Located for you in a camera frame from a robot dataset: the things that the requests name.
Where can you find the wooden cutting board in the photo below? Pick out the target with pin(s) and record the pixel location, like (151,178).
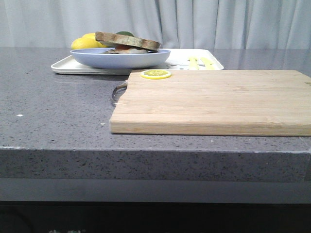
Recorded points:
(216,102)

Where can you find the rear yellow lemon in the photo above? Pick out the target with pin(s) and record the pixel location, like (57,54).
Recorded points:
(89,35)

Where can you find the bread slice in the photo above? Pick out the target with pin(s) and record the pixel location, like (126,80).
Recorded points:
(126,51)
(119,39)

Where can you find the yellow plastic fork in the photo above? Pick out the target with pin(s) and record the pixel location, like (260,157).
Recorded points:
(193,63)

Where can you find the lemon slice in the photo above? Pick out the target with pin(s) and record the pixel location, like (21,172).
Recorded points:
(155,74)

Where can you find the white curtain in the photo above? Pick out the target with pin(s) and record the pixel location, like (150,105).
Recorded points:
(200,24)

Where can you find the fried egg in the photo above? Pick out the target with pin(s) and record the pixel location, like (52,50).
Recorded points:
(125,47)

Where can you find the front yellow lemon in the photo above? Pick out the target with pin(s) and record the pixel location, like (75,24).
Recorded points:
(85,43)

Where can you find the yellow lemon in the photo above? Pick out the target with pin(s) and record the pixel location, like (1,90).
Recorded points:
(85,43)
(89,35)

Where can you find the yellow plastic knife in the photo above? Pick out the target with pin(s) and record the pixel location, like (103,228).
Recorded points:
(207,63)

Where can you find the green lime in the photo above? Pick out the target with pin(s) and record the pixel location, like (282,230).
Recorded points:
(126,33)

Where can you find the light blue plate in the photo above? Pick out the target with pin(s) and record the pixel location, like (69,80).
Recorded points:
(98,58)

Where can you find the white bear tray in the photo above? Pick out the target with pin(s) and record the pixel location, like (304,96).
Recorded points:
(179,59)

